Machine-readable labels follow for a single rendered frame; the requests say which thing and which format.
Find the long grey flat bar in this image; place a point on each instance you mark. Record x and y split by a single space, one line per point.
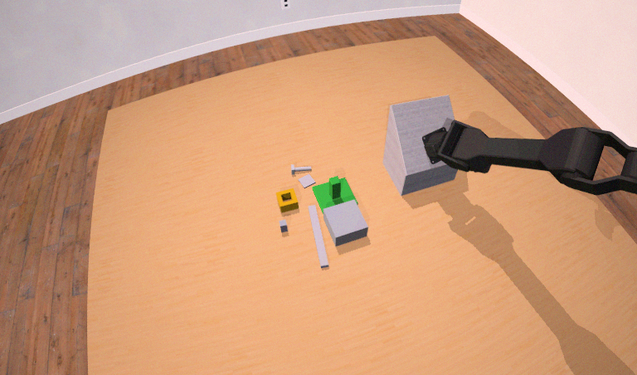
323 260

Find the orange square nut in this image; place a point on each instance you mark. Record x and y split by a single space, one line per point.
286 195

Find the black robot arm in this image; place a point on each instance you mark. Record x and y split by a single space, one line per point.
571 155

